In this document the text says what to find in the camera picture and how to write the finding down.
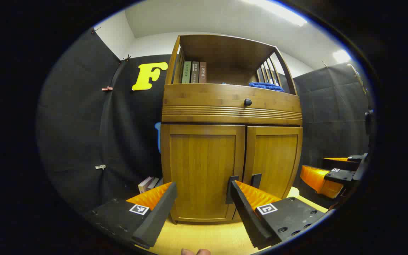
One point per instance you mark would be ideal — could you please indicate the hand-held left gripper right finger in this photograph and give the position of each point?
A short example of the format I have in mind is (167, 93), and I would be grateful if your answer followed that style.
(246, 216)

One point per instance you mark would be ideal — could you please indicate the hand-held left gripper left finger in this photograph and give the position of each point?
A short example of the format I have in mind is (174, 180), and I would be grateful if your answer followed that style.
(156, 216)

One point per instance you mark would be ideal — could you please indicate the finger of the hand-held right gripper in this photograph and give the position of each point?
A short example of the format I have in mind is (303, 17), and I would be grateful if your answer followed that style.
(340, 177)
(338, 164)

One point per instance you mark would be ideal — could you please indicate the wooden cabinet door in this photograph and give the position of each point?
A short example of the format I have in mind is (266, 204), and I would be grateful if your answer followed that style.
(200, 166)
(275, 159)

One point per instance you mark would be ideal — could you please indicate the wooden double-door shoe cabinet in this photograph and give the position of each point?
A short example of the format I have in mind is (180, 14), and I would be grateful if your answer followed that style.
(225, 49)

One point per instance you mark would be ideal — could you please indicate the white book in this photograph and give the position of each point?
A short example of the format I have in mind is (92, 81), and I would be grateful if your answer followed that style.
(155, 182)

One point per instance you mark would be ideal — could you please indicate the yellow wood-grain floor mat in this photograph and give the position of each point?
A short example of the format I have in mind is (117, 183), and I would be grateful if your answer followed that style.
(204, 237)

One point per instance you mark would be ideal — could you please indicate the white clip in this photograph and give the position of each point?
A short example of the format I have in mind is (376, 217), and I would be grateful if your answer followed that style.
(100, 166)

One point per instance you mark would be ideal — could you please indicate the blue plastic object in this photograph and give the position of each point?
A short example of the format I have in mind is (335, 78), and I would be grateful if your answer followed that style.
(158, 138)

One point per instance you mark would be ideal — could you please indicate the dark metal clip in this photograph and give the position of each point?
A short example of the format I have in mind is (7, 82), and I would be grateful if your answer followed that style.
(126, 58)
(96, 30)
(325, 64)

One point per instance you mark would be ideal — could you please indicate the blue folded towel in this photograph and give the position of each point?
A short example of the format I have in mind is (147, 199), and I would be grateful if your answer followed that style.
(266, 86)

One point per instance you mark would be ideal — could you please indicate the small ceiling light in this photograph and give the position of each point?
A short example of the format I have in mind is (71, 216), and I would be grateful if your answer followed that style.
(342, 56)

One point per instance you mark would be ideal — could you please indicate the wooden drawer with black knob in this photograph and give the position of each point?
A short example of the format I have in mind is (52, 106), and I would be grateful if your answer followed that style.
(204, 99)

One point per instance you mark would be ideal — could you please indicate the red clip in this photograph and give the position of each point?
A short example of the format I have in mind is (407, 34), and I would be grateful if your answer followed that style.
(107, 88)

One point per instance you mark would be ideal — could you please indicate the green book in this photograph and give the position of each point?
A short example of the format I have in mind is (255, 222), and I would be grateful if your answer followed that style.
(186, 72)

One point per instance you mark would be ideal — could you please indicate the grey book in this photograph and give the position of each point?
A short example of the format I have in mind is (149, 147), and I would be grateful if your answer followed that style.
(195, 72)

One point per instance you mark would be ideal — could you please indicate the brown book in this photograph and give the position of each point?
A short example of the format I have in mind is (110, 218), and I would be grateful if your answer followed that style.
(203, 72)

